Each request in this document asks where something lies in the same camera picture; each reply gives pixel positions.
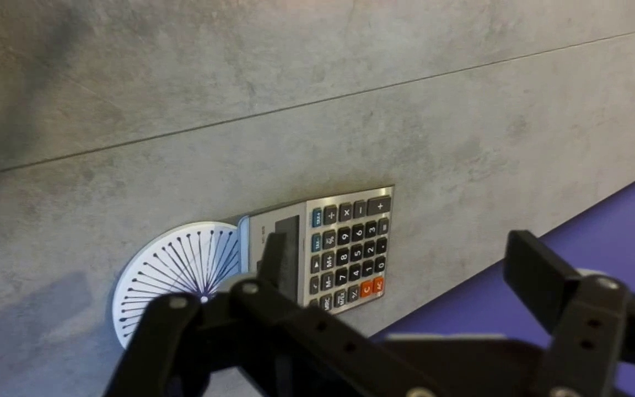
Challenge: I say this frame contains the grey pocket calculator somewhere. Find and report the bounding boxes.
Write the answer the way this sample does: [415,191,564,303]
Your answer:
[236,182,396,317]

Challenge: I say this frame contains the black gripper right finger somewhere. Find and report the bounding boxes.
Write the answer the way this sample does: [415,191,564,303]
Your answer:
[503,228,635,397]

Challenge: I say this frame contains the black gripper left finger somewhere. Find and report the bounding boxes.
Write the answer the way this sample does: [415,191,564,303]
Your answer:
[103,232,437,397]

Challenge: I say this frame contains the white round protractor disc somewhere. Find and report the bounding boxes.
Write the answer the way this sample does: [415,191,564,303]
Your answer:
[108,219,247,350]

